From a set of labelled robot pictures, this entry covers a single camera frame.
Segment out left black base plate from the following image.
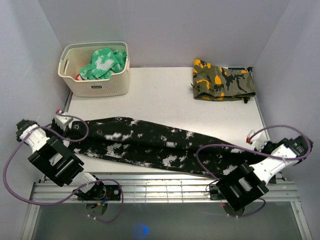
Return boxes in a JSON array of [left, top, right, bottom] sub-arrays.
[[75, 183, 121, 202]]

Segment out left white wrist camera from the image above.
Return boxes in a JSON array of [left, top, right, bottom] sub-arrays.
[[53, 109, 73, 125]]

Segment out cream perforated plastic basket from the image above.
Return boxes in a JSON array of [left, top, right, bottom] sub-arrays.
[[57, 41, 130, 97]]

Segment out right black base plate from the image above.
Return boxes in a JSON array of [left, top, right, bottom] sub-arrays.
[[208, 183, 257, 201]]

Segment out folded camouflage trousers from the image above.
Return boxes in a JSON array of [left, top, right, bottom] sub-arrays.
[[191, 59, 256, 103]]

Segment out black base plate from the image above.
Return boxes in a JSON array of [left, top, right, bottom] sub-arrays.
[[75, 183, 121, 202], [208, 183, 257, 201]]

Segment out green white tie-dye garment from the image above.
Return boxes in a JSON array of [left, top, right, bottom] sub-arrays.
[[75, 48, 127, 81]]

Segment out aluminium table edge rail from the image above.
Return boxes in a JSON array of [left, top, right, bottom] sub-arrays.
[[28, 171, 300, 204]]

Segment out black white tie-dye trousers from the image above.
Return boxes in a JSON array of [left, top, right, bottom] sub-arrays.
[[66, 116, 265, 178]]

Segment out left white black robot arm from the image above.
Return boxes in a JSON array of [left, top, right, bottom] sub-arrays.
[[15, 119, 107, 201]]

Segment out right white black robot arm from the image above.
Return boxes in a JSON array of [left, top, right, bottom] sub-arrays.
[[216, 136, 313, 211]]

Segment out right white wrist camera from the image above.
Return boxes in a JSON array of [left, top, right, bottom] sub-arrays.
[[246, 130, 268, 152]]

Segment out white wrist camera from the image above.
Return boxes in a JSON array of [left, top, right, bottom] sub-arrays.
[[53, 109, 73, 125], [246, 130, 268, 152]]

